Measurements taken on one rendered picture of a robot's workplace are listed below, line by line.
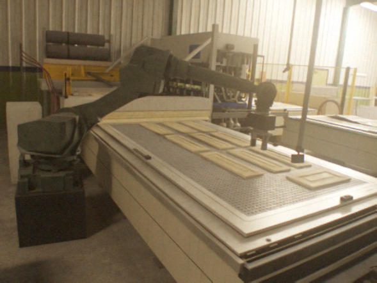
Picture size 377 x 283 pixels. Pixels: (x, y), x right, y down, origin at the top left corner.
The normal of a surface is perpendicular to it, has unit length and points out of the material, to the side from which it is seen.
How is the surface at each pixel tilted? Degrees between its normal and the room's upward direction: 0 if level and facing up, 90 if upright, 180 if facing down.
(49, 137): 90
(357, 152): 90
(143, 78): 90
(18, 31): 90
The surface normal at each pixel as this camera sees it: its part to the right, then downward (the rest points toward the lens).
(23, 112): 0.51, 0.22
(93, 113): 0.11, 0.14
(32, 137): -0.31, 0.19
